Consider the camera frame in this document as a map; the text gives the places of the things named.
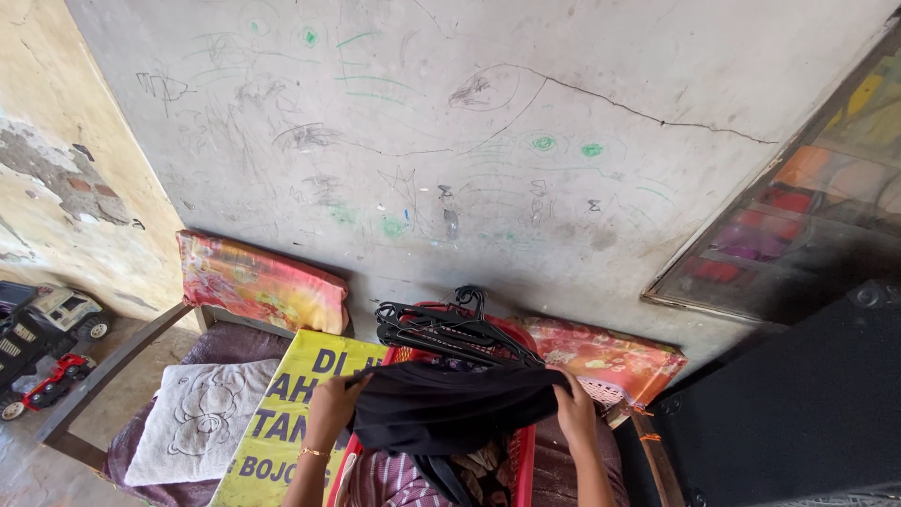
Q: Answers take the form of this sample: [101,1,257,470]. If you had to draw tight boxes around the wooden bench frame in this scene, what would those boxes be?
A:
[35,299,688,507]

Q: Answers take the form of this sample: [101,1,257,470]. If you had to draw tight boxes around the white plastic lattice basket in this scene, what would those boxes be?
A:
[576,375,629,414]

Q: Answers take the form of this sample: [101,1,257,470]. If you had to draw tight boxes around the floral orange cushion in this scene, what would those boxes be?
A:
[176,230,350,336]
[515,315,689,409]

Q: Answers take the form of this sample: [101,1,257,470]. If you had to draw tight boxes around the brown patterned cloth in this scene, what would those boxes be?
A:
[450,438,520,507]

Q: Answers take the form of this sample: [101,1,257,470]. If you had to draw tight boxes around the black speaker box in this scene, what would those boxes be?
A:
[611,278,901,507]

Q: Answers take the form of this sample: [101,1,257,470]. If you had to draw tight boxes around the white towel with bear outline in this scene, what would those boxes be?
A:
[124,358,281,488]

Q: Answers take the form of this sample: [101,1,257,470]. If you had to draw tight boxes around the black garment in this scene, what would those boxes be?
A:
[348,361,573,507]

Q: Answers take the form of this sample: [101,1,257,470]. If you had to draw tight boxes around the person's left hand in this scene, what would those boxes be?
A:
[304,373,373,453]

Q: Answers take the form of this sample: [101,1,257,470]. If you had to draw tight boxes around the person's right hand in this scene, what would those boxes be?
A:
[545,365,600,453]

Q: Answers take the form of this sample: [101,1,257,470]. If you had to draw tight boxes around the red toy truck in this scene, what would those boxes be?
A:
[0,352,97,423]

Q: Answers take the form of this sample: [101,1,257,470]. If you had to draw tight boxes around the pink striped cloth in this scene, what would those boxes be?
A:
[344,449,458,507]

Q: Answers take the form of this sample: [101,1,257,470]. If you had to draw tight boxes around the red plastic laundry basket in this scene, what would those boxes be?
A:
[325,301,558,507]

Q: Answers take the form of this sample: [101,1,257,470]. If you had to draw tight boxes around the yellow printed banner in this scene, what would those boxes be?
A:
[208,328,389,507]

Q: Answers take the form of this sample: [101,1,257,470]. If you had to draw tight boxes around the glass-fronted wooden cabinet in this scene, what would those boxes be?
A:
[641,21,901,329]

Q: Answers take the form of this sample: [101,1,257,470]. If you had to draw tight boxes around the bundle of black hangers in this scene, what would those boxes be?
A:
[374,284,547,369]

